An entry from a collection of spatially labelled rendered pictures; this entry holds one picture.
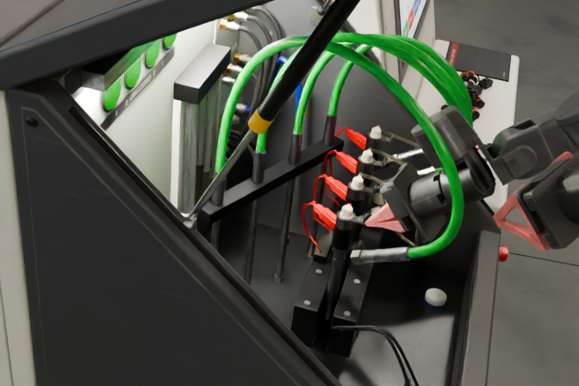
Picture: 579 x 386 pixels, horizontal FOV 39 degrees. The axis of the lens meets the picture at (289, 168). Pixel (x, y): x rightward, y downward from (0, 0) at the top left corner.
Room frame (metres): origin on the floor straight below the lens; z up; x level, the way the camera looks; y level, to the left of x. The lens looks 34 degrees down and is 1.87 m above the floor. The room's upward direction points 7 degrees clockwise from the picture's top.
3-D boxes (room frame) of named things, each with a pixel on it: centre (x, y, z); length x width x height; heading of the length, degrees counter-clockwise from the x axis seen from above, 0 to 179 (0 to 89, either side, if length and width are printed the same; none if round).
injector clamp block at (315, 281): (1.09, -0.12, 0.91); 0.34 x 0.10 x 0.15; 169
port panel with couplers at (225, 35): (1.26, 0.12, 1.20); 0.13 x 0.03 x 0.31; 169
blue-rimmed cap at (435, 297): (1.15, -0.30, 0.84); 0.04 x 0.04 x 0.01
